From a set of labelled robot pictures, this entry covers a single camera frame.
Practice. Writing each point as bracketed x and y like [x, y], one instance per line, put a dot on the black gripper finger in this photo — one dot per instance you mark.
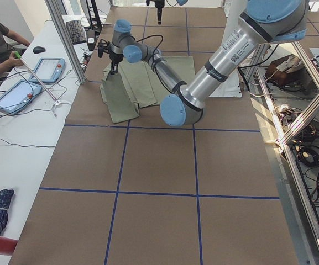
[159, 14]
[114, 68]

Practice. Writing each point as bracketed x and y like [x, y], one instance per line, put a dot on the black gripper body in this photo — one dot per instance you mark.
[114, 58]
[158, 8]

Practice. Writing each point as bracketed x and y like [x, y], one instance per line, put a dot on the green long-sleeve shirt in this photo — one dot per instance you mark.
[135, 86]

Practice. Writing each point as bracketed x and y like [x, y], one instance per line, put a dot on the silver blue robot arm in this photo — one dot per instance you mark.
[261, 22]

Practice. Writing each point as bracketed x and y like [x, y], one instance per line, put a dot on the black keyboard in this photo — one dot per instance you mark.
[75, 31]

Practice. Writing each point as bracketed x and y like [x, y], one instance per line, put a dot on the upper blue teach pendant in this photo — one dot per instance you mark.
[49, 70]

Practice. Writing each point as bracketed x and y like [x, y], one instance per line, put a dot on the blue teach pendant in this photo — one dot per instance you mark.
[49, 70]
[18, 97]

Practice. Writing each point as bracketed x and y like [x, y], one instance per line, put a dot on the black computer mouse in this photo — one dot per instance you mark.
[38, 49]

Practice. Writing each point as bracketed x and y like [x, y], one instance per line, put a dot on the silver reacher stick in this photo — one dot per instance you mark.
[57, 102]

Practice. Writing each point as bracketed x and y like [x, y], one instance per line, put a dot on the lower blue teach pendant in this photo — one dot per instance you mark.
[18, 97]

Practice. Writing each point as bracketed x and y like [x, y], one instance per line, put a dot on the brown table cover mat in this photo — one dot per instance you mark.
[141, 192]

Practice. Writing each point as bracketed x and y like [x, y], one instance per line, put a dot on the folded dark blue umbrella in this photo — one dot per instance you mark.
[5, 201]

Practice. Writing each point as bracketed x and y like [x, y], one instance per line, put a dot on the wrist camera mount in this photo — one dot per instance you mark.
[103, 47]

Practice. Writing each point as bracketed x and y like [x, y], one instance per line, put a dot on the aluminium frame post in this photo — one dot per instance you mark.
[60, 26]

